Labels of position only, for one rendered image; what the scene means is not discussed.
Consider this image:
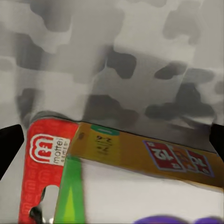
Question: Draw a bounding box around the board game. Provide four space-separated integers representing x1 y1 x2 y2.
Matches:
18 116 224 224

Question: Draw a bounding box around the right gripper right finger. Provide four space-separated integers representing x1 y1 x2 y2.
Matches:
209 124 224 161

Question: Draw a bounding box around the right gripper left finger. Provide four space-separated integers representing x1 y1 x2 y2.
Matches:
0 124 24 180

